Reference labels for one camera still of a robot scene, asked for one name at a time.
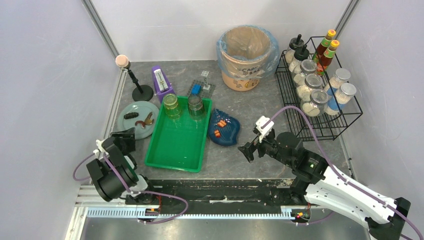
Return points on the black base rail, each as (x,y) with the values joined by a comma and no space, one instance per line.
(220,196)

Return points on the black-lid shaker jar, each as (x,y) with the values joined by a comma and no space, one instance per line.
(300,54)
(294,44)

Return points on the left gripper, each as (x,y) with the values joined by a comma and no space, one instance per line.
(122,141)

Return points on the green plastic tray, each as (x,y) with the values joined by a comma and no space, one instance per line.
(179,143)

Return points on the glass rice jar front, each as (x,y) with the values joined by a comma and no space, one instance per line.
(316,104)

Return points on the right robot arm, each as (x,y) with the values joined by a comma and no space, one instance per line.
(320,183)

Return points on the dark clear glass cup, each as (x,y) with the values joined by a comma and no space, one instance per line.
(195,106)

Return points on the dark spiky food piece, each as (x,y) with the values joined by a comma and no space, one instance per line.
(131,115)

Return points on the purple metronome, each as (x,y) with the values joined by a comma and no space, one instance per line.
(162,86)

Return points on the blue lego brick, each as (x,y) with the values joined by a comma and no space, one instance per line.
(196,89)

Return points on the black wire rack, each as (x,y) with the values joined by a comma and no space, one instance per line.
(326,127)

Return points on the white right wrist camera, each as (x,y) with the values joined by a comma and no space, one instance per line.
(263,127)

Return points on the sauce bottle yellow cap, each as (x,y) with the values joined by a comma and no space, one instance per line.
(327,57)
(325,43)

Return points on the tan capybara trash bin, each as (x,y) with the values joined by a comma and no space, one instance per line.
(246,54)

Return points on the brown curled food piece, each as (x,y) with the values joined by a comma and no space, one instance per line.
(148,121)

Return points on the round glass rice jar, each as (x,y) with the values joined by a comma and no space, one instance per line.
(300,72)

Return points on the dark blue plate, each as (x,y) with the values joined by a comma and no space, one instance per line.
(223,129)

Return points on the grey lego baseplate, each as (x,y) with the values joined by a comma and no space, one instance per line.
(203,94)

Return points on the black stand wooden ball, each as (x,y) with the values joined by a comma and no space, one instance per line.
(141,92)

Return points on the grey lego tower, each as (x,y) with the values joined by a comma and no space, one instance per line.
(206,85)

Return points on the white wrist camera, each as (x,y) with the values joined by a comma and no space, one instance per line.
(100,150)
(263,127)

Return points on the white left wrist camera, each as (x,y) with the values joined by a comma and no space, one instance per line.
(100,150)

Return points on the green glass cup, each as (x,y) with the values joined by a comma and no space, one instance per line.
(171,106)

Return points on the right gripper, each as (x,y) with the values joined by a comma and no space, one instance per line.
(255,148)

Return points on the tall bead jar silver lid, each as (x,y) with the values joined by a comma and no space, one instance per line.
(340,98)

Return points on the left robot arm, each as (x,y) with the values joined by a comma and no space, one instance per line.
(113,169)

